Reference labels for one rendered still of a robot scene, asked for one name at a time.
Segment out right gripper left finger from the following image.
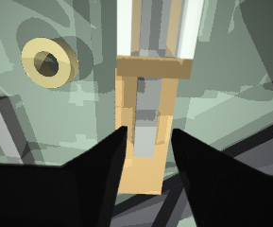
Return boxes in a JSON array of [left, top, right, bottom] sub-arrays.
[[0, 126, 128, 227]]

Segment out beige roll of tape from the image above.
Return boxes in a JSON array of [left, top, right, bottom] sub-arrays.
[[22, 38, 78, 88]]

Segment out clear rectangular channel cover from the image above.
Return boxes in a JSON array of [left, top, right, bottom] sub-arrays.
[[116, 0, 204, 60]]

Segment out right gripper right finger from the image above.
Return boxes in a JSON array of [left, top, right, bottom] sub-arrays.
[[171, 129, 273, 227]]

